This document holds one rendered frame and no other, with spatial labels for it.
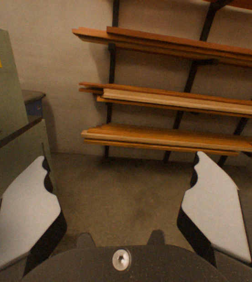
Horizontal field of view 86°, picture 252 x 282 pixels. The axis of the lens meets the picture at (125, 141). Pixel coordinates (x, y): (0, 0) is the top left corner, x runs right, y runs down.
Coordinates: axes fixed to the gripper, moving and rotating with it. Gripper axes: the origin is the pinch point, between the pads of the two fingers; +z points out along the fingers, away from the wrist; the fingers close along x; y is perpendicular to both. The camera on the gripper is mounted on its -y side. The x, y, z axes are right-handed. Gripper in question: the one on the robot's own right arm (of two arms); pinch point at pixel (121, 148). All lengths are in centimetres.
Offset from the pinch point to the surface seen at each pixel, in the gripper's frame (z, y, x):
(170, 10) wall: 178, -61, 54
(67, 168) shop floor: 140, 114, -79
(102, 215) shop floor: 75, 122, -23
